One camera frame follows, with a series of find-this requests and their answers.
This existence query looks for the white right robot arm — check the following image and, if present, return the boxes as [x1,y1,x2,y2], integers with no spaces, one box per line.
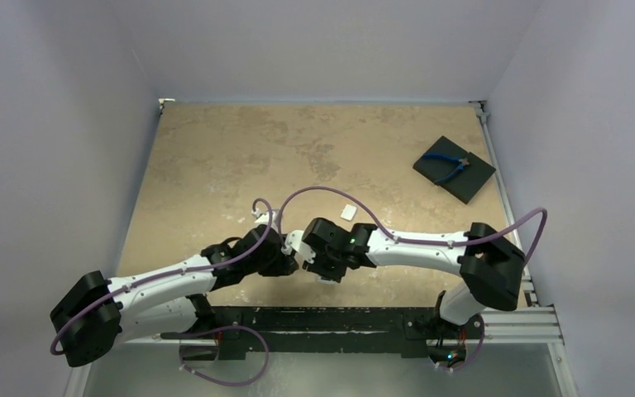
[286,218,526,337]

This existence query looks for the aluminium frame rail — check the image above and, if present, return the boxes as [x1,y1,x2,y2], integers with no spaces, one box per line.
[65,307,563,396]

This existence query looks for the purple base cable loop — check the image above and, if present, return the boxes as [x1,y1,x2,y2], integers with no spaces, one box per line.
[178,325,270,388]

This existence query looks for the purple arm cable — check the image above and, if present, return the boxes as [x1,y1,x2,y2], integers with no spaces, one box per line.
[49,198,275,356]
[275,186,549,270]

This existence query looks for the blue handled pliers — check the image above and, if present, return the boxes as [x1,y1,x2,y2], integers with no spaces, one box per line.
[421,153,472,186]

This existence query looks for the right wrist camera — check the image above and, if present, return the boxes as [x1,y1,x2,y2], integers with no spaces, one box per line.
[281,230,316,264]

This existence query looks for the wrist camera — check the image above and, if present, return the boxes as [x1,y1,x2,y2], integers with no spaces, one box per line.
[252,209,279,230]
[281,230,316,264]

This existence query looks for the black flat box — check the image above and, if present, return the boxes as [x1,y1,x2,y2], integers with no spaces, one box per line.
[413,136,496,204]

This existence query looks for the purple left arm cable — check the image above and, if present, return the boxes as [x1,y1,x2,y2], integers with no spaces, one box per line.
[49,198,275,356]

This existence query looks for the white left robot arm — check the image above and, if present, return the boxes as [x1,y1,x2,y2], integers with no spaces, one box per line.
[50,224,298,367]

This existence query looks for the white battery cover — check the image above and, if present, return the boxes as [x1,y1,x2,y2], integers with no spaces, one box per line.
[340,204,358,222]

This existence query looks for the white remote control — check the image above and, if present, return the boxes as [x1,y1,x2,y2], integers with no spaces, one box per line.
[317,276,336,285]

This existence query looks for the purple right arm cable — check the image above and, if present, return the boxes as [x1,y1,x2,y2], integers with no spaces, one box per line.
[275,186,549,270]

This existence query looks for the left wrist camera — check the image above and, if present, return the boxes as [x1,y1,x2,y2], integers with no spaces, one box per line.
[252,209,279,230]

